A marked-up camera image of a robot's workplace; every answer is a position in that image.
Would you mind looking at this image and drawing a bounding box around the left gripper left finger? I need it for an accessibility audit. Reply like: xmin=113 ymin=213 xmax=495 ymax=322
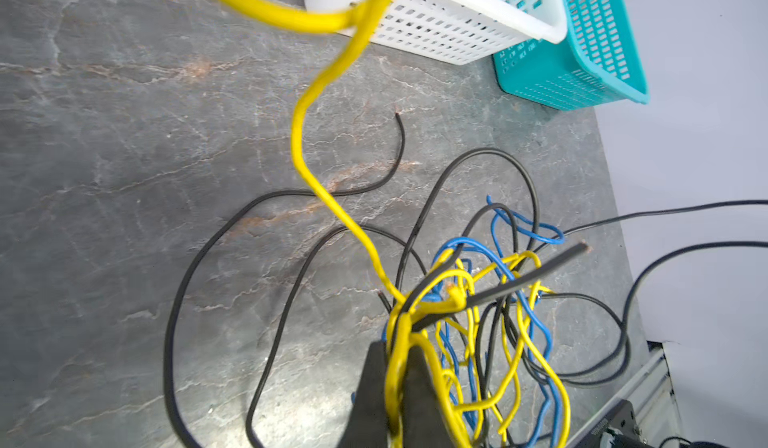
xmin=337 ymin=341 xmax=389 ymax=448

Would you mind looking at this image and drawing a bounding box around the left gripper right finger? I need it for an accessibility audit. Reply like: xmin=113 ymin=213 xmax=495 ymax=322
xmin=401 ymin=346 xmax=456 ymax=448

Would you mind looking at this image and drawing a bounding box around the middle white plastic basket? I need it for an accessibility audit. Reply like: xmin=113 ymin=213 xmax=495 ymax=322
xmin=370 ymin=0 xmax=567 ymax=65

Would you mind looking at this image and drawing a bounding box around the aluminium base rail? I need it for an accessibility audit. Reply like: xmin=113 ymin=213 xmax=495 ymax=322
xmin=567 ymin=343 xmax=687 ymax=447

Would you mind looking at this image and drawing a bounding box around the short yellow cable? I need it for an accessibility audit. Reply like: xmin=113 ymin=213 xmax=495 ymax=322
xmin=170 ymin=0 xmax=433 ymax=305

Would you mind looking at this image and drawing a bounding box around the black cable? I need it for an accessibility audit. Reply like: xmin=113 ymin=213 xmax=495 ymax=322
xmin=163 ymin=111 xmax=768 ymax=448

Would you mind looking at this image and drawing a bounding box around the teal plastic basket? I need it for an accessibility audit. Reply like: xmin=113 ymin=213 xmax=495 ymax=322
xmin=493 ymin=0 xmax=650 ymax=111

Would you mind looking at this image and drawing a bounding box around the blue cable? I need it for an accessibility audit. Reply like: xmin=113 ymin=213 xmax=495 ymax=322
xmin=350 ymin=194 xmax=566 ymax=448

